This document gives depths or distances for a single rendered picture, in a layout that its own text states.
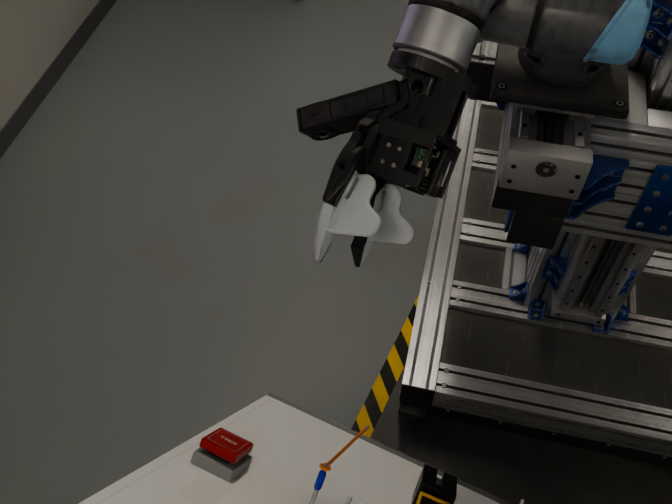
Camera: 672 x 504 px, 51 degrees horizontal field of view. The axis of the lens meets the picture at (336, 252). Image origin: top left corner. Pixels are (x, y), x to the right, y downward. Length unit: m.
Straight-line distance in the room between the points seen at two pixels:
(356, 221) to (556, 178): 0.63
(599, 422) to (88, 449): 1.40
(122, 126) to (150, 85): 0.26
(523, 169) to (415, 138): 0.58
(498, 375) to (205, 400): 0.86
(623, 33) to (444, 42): 0.20
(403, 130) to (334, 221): 0.10
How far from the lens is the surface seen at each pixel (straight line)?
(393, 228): 0.72
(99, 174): 2.80
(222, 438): 0.89
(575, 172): 1.21
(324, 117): 0.70
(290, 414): 1.12
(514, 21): 0.77
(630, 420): 2.00
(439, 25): 0.66
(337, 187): 0.65
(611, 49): 0.78
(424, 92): 0.67
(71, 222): 2.67
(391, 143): 0.66
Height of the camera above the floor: 1.92
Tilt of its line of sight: 53 degrees down
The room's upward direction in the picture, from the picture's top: straight up
